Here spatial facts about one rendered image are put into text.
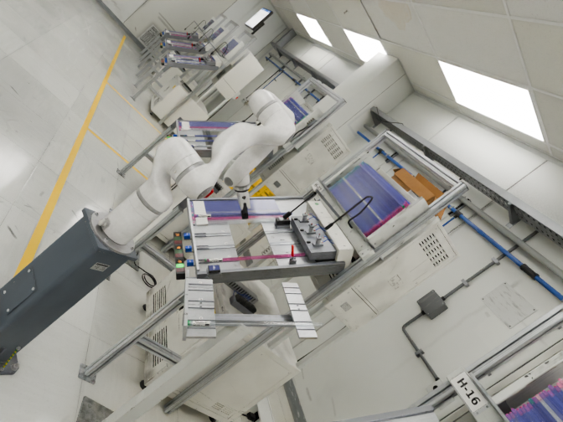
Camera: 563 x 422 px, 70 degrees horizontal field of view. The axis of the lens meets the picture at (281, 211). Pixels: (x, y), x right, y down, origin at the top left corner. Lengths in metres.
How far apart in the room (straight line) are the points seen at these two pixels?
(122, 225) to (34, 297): 0.39
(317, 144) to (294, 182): 0.38
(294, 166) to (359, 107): 2.19
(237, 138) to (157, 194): 0.34
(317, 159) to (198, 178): 2.08
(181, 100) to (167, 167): 4.95
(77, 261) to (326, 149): 2.30
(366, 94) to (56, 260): 4.35
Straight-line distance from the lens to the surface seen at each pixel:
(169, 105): 6.35
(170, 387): 1.83
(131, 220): 1.46
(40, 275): 1.65
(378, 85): 5.34
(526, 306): 3.29
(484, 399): 1.52
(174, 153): 1.39
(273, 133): 1.49
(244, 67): 6.33
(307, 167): 3.34
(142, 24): 10.29
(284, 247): 2.05
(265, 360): 2.32
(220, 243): 2.03
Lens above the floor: 1.41
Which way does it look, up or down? 8 degrees down
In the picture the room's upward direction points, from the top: 51 degrees clockwise
